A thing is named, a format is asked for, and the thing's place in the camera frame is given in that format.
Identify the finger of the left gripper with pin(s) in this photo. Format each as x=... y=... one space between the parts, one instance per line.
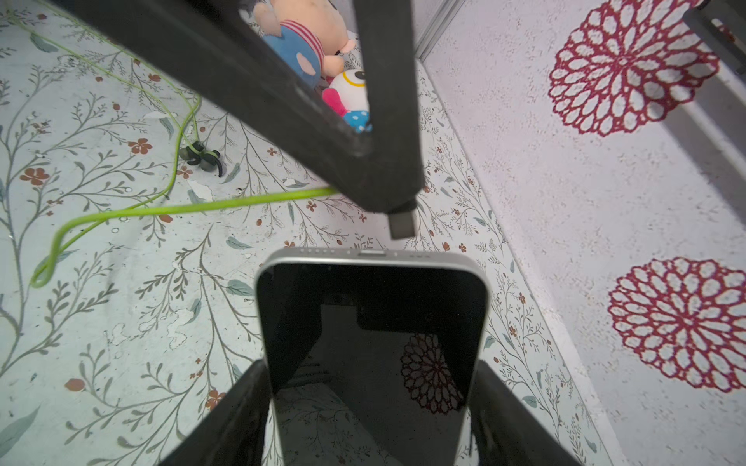
x=206 y=46
x=387 y=47

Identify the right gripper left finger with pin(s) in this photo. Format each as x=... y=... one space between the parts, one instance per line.
x=233 y=433

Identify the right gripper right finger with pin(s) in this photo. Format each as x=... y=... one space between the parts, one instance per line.
x=506 y=433

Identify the green wired earphones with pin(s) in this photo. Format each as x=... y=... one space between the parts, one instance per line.
x=150 y=208

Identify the black smartphone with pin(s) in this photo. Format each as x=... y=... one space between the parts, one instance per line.
x=371 y=353

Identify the pink pig plush toy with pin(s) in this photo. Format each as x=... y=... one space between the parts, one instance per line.
x=309 y=35

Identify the penguin plush toy with glasses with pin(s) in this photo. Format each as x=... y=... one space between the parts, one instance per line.
x=347 y=96

